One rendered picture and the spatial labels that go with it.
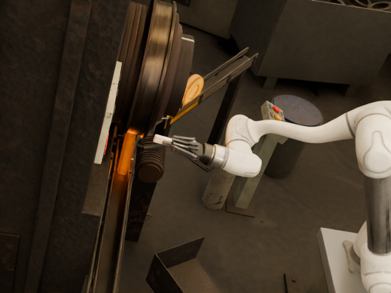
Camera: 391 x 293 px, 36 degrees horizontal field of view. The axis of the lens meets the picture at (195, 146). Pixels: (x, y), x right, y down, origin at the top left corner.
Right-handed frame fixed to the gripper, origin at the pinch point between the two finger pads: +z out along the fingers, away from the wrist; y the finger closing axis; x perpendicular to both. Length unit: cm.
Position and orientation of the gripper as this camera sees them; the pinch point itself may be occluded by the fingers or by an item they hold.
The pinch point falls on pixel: (162, 140)
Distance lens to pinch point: 233.8
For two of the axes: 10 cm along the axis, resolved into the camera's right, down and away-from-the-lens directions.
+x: 3.5, -7.4, -5.8
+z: -9.3, -2.7, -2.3
